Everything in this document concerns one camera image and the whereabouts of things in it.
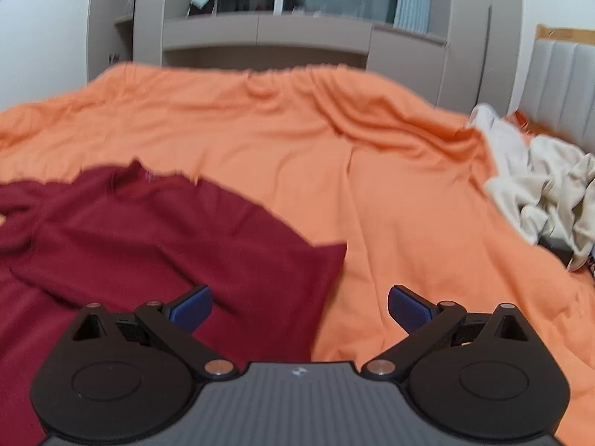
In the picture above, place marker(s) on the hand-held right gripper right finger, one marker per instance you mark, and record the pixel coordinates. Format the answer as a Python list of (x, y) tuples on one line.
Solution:
[(406, 309)]

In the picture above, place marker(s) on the grey padded headboard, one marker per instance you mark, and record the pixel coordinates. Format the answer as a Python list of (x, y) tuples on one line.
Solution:
[(558, 74)]

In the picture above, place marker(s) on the beige crumpled garment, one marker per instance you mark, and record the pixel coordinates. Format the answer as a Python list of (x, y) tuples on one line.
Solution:
[(553, 186)]

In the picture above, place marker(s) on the dark object under clothes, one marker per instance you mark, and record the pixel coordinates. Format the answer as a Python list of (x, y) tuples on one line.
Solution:
[(558, 248)]

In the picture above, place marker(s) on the beige built-in wardrobe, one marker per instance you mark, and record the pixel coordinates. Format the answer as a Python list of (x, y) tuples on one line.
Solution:
[(302, 37)]

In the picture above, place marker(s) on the orange bed blanket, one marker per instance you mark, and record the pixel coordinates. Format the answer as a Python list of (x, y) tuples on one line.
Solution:
[(288, 148)]

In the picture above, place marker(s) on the dark red shirt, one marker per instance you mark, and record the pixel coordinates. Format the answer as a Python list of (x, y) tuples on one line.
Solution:
[(162, 241)]

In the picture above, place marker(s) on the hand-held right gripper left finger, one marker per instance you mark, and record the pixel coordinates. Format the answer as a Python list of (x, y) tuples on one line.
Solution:
[(193, 305)]

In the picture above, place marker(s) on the white garment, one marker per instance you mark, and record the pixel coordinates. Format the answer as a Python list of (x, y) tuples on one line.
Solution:
[(495, 132)]

